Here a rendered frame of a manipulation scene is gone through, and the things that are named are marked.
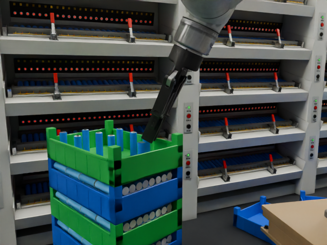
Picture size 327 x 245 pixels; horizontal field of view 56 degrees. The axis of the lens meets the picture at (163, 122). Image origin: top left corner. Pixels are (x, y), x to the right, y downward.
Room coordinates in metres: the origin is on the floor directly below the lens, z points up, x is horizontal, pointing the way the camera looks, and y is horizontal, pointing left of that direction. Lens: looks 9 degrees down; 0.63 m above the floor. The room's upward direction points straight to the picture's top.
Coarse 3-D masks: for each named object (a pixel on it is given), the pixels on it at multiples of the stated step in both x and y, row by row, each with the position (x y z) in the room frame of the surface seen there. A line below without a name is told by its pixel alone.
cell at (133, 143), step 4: (132, 132) 0.80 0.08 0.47; (136, 132) 0.80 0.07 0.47; (132, 136) 0.79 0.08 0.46; (136, 136) 0.80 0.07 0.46; (132, 140) 0.79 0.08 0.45; (136, 140) 0.80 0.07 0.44; (132, 144) 0.79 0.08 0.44; (136, 144) 0.80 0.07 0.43; (132, 148) 0.79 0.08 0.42; (136, 148) 0.80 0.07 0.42; (132, 152) 0.79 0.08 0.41; (136, 152) 0.80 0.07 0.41
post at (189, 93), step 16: (160, 16) 1.37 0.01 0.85; (176, 16) 1.23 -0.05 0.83; (160, 64) 1.37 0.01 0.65; (192, 96) 1.24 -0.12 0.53; (176, 112) 1.22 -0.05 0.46; (176, 128) 1.22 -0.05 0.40; (192, 144) 1.24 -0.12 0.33; (192, 160) 1.24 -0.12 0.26; (192, 176) 1.24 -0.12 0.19; (192, 192) 1.24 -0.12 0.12; (192, 208) 1.24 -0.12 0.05
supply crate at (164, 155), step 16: (48, 128) 0.78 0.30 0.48; (112, 128) 0.91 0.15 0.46; (48, 144) 0.78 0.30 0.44; (64, 144) 0.72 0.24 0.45; (128, 144) 0.86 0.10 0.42; (160, 144) 0.77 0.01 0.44; (176, 144) 0.71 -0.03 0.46; (64, 160) 0.72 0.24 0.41; (80, 160) 0.67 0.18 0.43; (96, 160) 0.62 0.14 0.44; (112, 160) 0.58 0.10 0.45; (128, 160) 0.60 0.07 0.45; (144, 160) 0.63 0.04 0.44; (160, 160) 0.67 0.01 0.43; (176, 160) 0.70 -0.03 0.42; (96, 176) 0.62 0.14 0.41; (112, 176) 0.58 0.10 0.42; (128, 176) 0.60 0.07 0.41; (144, 176) 0.63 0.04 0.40
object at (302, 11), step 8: (248, 0) 1.34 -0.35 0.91; (256, 0) 1.36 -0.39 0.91; (304, 0) 1.53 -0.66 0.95; (312, 0) 1.51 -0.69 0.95; (240, 8) 1.34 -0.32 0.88; (248, 8) 1.35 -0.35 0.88; (256, 8) 1.37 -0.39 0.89; (264, 8) 1.38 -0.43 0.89; (272, 8) 1.40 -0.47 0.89; (280, 8) 1.42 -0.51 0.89; (288, 8) 1.43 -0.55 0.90; (296, 8) 1.45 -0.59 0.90; (304, 8) 1.47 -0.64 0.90; (312, 8) 1.49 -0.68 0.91; (312, 16) 1.50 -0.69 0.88
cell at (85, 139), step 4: (84, 132) 0.83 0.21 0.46; (88, 132) 0.83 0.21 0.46; (84, 136) 0.83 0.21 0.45; (88, 136) 0.83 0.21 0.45; (84, 140) 0.83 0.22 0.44; (88, 140) 0.83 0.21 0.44; (84, 144) 0.83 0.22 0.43; (88, 144) 0.83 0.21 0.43; (84, 148) 0.83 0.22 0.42; (88, 148) 0.83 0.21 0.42
